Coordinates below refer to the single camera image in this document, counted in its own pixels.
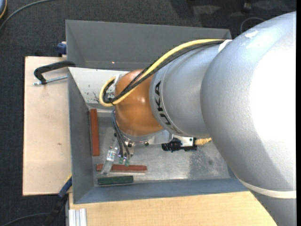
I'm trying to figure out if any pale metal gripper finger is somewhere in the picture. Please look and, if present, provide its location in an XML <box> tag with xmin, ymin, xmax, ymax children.
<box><xmin>101</xmin><ymin>146</ymin><xmax>118</xmax><ymax>176</ymax></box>

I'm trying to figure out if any red-brown flat block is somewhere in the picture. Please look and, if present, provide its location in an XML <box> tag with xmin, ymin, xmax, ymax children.
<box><xmin>96</xmin><ymin>163</ymin><xmax>148</xmax><ymax>174</ymax></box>
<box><xmin>89</xmin><ymin>108</ymin><xmax>101</xmax><ymax>157</ymax></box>

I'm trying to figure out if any dark green flat block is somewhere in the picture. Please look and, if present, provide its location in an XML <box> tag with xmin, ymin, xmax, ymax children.
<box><xmin>97</xmin><ymin>175</ymin><xmax>135</xmax><ymax>186</ymax></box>

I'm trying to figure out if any grey metal bin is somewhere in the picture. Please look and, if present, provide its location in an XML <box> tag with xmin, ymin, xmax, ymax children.
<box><xmin>65</xmin><ymin>19</ymin><xmax>250</xmax><ymax>205</ymax></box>

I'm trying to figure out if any pale flat board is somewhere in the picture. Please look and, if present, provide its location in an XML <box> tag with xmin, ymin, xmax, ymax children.
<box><xmin>22</xmin><ymin>56</ymin><xmax>74</xmax><ymax>196</ymax></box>

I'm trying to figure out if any black cylinder on white bracket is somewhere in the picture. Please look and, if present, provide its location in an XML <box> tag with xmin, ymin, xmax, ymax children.
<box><xmin>150</xmin><ymin>130</ymin><xmax>198</xmax><ymax>153</ymax></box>

